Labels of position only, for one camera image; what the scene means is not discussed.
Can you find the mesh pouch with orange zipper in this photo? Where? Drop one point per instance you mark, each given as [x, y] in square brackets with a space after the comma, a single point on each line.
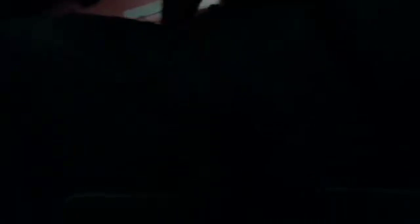
[144, 12]

